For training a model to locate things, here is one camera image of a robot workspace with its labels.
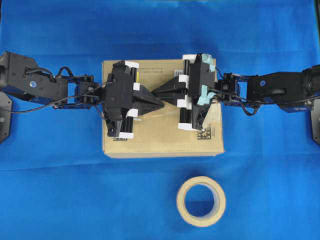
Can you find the brown tape strip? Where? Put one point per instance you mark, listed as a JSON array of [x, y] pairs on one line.
[[167, 111]]

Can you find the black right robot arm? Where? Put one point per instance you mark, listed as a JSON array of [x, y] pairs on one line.
[[291, 91]]

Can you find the brown cardboard box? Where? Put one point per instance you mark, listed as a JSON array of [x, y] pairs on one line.
[[161, 137]]

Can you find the blue table cloth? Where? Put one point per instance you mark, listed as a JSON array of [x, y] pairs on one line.
[[57, 184]]

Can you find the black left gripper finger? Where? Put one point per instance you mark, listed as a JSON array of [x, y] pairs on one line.
[[138, 108], [141, 93]]

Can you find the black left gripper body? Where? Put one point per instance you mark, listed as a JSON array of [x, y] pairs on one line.
[[117, 98]]

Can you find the brown packing tape roll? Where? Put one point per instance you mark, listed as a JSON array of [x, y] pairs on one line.
[[201, 201]]

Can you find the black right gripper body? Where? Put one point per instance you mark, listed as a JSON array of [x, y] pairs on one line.
[[199, 77]]

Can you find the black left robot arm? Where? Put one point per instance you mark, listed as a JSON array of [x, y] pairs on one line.
[[22, 78]]

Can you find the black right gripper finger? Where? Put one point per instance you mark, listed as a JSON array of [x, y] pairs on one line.
[[176, 97], [172, 86]]

